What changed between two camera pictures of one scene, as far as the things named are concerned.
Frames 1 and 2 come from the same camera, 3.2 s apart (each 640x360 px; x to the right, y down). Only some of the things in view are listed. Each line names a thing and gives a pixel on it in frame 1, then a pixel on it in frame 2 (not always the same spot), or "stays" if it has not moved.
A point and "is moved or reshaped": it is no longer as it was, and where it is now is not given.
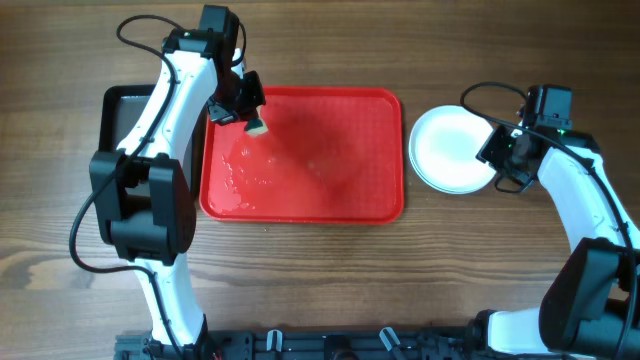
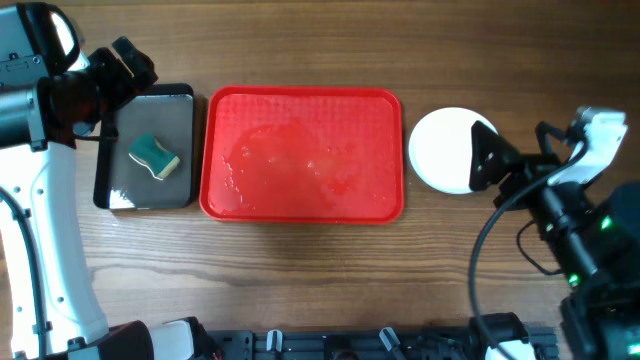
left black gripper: [255, 100] → [108, 62]
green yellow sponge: [255, 127] is moved or reshaped
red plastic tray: [331, 155] stays
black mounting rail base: [422, 344] stays
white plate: [444, 146] stays
